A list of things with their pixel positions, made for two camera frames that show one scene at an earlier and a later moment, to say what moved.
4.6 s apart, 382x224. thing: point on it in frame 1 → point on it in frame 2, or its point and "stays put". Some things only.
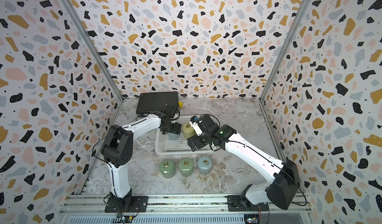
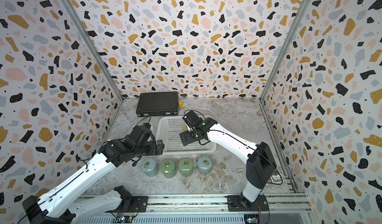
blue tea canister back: (173, 136) → (149, 167)
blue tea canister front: (204, 165) stays put
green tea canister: (167, 168) stays put
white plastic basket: (164, 146) stays put
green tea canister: (186, 167) stays put
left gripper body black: (172, 127) → (149, 149)
